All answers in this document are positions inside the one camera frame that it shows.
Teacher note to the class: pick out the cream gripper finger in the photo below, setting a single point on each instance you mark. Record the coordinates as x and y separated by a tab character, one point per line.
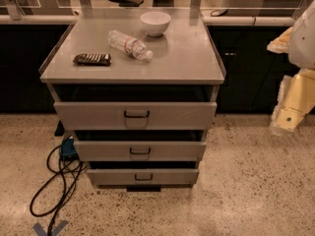
296	99
281	44

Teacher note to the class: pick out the grey top drawer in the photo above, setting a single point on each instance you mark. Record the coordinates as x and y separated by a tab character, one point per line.
101	107

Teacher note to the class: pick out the grey drawer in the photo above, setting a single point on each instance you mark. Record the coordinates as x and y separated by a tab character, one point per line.
101	107
140	145
143	173

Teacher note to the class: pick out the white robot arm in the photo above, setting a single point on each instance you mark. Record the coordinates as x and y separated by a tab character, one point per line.
302	41

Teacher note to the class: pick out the grey drawer cabinet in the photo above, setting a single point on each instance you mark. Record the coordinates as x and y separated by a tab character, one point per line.
183	56

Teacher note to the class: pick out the grey bottom drawer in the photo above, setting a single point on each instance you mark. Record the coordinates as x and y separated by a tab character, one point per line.
143	173

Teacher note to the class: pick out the grey middle drawer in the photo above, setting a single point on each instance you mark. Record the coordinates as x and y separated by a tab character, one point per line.
140	145

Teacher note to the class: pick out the white ceramic bowl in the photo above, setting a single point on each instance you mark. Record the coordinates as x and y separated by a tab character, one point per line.
155	23

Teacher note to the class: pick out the clear plastic water bottle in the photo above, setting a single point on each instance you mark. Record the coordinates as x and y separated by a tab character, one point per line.
131	46

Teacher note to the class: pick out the black office chair seat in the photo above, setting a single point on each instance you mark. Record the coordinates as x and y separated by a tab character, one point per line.
128	3

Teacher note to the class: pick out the dark striped snack bag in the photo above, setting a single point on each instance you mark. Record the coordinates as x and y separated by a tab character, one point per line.
93	59

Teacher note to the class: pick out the blue power box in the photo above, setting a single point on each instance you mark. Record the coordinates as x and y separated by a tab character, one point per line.
68	150

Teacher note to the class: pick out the blue floor tape marker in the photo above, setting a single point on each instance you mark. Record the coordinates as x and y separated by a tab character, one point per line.
54	231

